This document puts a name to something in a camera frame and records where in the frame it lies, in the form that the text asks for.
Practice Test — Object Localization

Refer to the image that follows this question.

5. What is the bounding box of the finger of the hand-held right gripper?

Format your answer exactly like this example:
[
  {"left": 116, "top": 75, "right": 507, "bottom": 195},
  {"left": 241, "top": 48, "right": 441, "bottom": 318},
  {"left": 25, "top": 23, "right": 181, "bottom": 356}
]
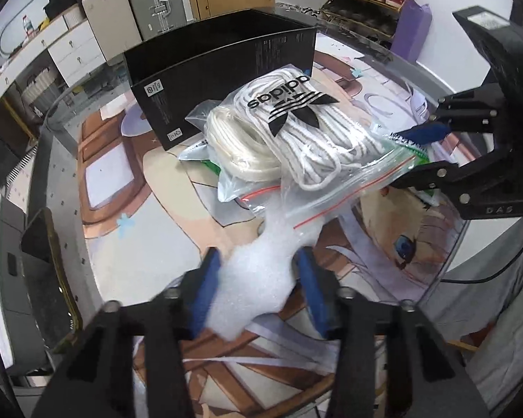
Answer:
[
  {"left": 407, "top": 88, "right": 507, "bottom": 145},
  {"left": 391, "top": 160, "right": 477, "bottom": 204}
]

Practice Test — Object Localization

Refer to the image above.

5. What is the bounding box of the metal shoe rack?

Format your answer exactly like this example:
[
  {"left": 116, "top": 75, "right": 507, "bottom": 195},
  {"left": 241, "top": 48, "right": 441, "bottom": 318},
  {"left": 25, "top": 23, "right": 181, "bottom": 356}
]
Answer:
[{"left": 317, "top": 0, "right": 418, "bottom": 49}]

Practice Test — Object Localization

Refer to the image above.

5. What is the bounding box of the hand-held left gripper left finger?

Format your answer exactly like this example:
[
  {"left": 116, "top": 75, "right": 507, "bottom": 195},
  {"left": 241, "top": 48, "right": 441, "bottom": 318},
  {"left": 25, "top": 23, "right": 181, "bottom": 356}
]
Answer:
[{"left": 30, "top": 247, "right": 222, "bottom": 418}]

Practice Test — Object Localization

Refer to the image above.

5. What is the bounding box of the grey cloth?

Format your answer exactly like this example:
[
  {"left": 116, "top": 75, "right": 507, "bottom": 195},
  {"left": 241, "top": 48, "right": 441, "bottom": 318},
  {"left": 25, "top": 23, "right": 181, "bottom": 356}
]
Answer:
[{"left": 435, "top": 213, "right": 523, "bottom": 418}]

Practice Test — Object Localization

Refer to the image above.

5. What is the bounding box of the white foam sheet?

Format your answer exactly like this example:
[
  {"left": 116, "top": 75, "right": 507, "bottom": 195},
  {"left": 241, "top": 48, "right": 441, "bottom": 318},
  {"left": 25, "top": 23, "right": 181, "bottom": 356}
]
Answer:
[{"left": 208, "top": 208, "right": 320, "bottom": 341}]

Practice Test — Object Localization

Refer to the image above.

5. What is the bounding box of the black cable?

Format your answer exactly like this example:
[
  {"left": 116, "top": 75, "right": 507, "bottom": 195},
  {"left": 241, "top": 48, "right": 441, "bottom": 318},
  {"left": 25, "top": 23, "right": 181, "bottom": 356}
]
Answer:
[{"left": 440, "top": 225, "right": 523, "bottom": 285}]

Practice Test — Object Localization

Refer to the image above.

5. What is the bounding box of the white radiator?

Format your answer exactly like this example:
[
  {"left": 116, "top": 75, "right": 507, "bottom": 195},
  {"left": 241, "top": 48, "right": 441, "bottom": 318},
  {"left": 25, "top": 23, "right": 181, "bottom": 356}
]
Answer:
[{"left": 21, "top": 67, "right": 56, "bottom": 110}]

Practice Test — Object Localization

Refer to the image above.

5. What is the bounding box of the purple bag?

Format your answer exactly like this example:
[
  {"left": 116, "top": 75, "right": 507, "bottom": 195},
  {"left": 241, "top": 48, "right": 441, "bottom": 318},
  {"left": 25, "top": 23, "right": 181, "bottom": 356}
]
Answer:
[{"left": 389, "top": 0, "right": 433, "bottom": 64}]

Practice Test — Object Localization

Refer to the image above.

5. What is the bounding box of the silver suitcase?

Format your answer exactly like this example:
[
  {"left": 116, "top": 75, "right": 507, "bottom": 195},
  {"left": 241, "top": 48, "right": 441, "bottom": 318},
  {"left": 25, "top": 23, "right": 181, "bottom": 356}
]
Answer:
[{"left": 125, "top": 0, "right": 189, "bottom": 43}]

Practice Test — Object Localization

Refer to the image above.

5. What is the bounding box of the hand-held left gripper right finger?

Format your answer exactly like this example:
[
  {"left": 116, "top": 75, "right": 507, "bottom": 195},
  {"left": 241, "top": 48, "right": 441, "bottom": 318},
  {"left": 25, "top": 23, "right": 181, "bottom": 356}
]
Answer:
[{"left": 294, "top": 247, "right": 493, "bottom": 418}]

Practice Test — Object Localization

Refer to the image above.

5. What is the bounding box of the brown cardboard box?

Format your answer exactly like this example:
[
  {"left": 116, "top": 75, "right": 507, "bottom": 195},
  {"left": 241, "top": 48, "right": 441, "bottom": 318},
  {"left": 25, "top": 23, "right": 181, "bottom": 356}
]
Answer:
[{"left": 81, "top": 0, "right": 141, "bottom": 62}]

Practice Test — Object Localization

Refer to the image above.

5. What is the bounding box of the zip bag of cream cord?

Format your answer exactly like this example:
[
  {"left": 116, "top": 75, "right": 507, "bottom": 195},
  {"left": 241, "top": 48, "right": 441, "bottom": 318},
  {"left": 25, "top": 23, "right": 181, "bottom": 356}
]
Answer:
[{"left": 185, "top": 99, "right": 289, "bottom": 204}]

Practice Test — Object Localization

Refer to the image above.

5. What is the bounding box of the green white packet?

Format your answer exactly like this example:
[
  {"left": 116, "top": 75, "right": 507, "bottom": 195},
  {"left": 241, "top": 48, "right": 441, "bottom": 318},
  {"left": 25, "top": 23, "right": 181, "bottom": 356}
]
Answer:
[{"left": 178, "top": 136, "right": 224, "bottom": 176}]

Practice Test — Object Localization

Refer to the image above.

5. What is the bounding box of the printed cartoon table mat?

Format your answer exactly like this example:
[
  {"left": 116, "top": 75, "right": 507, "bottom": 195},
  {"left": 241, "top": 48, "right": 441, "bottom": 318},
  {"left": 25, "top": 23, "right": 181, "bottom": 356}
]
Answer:
[{"left": 75, "top": 36, "right": 468, "bottom": 418}]

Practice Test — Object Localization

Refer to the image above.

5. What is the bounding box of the dark gold-edged board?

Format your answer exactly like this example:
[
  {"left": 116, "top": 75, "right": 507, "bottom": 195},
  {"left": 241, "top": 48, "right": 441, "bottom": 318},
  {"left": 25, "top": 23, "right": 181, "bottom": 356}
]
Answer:
[{"left": 19, "top": 207, "right": 84, "bottom": 341}]

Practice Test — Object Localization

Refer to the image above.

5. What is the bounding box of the black cardboard box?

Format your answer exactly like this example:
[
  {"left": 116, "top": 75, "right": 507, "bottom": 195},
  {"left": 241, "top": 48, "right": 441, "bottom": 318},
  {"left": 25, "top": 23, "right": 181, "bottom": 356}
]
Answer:
[{"left": 123, "top": 8, "right": 318, "bottom": 151}]

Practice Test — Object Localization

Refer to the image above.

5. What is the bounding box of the zip bag of striped laces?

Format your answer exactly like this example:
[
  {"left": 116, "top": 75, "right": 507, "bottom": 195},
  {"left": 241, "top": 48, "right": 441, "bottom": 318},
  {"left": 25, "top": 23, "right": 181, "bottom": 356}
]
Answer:
[{"left": 220, "top": 65, "right": 429, "bottom": 232}]

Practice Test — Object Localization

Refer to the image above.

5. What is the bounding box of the white drawer cabinet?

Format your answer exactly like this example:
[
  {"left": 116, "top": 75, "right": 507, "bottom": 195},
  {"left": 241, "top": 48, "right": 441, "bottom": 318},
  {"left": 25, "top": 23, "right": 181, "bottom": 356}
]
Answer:
[{"left": 0, "top": 6, "right": 109, "bottom": 102}]

